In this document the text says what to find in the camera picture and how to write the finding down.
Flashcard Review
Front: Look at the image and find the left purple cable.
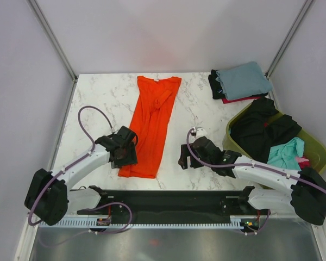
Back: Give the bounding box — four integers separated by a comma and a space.
27, 105, 133, 235

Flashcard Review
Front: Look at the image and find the pink garment in bin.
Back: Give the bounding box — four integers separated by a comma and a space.
295, 156, 311, 170

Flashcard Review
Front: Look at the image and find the teal t shirt in bin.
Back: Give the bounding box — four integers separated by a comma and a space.
267, 137, 305, 170

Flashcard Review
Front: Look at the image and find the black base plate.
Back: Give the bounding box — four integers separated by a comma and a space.
77, 189, 268, 224

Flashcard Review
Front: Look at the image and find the purple cable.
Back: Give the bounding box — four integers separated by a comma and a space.
27, 105, 133, 235
186, 128, 326, 236

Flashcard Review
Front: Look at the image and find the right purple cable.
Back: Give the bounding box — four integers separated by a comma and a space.
186, 128, 326, 236

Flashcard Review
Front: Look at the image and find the black folded t shirt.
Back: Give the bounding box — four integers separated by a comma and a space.
208, 70, 225, 100

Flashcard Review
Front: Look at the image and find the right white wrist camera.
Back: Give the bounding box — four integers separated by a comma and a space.
191, 127, 207, 139

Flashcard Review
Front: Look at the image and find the black t shirt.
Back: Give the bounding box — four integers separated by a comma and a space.
230, 97, 302, 163
208, 70, 225, 100

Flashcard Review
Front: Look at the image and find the aluminium rail bar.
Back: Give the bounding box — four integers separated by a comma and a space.
26, 194, 324, 218

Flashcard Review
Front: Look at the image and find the green plastic bin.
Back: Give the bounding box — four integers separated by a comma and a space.
222, 104, 326, 175

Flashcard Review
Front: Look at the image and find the white slotted cable duct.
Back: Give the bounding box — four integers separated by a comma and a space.
51, 216, 244, 229

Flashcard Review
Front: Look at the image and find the orange t shirt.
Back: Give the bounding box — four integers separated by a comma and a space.
118, 76, 181, 179

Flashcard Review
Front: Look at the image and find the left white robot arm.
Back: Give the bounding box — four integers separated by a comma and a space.
24, 126, 139, 226

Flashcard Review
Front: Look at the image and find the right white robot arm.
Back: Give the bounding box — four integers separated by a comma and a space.
178, 136, 326, 226

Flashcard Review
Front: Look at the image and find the left aluminium frame post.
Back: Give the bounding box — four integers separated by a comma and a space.
27, 0, 78, 83

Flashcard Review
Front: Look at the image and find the grey-blue folded t shirt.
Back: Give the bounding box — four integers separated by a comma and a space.
216, 61, 272, 101

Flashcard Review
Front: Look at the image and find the aluminium frame post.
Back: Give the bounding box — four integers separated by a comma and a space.
265, 0, 315, 79
27, 0, 78, 83

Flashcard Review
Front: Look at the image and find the red folded t shirt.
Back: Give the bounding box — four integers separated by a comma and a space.
221, 93, 268, 104

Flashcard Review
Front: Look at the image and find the right aluminium frame post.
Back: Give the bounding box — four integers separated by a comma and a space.
265, 0, 315, 79

